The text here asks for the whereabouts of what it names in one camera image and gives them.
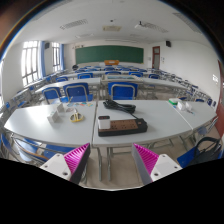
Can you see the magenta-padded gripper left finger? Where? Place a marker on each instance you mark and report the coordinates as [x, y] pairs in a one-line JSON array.
[[55, 165]]

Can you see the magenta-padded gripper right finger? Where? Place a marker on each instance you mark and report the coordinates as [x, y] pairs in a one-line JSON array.
[[165, 166]]

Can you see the dark power strip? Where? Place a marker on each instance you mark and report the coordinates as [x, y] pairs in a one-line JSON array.
[[126, 126]]

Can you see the colourful paper cards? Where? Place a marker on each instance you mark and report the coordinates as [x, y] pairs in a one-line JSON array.
[[80, 104]]

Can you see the green and white box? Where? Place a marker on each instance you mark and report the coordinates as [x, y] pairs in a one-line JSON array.
[[174, 100]]

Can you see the blue classroom chair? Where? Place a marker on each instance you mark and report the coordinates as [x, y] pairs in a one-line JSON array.
[[122, 90], [51, 93], [77, 90]]

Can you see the dark red door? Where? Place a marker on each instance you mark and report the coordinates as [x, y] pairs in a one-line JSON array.
[[220, 116]]

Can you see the rows of white desks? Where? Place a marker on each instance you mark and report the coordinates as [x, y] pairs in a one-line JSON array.
[[66, 83]]

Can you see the rows of blue chairs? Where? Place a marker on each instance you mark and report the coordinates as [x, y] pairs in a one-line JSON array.
[[85, 75]]

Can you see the framed picture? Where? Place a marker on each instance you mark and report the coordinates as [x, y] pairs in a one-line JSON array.
[[121, 77]]

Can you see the large bright window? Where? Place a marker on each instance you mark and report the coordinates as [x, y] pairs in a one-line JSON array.
[[30, 63]]

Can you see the blue curtain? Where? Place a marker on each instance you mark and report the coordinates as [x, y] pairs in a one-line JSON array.
[[42, 60], [62, 56]]

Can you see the brown door with window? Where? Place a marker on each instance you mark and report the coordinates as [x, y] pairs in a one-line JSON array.
[[156, 58]]

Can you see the narrow bright window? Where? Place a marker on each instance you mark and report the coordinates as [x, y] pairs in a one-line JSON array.
[[56, 56]]

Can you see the orange wooden lectern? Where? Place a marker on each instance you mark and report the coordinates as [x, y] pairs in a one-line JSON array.
[[111, 62]]

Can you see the green chalkboard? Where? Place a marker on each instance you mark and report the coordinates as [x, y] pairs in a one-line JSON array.
[[110, 54]]

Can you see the white ceiling projector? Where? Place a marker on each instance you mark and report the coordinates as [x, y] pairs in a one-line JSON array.
[[140, 26]]

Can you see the ceiling light panels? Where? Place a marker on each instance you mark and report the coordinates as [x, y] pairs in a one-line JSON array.
[[74, 24]]

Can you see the black wall speaker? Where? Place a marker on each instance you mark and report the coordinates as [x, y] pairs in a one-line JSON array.
[[168, 43], [47, 45]]

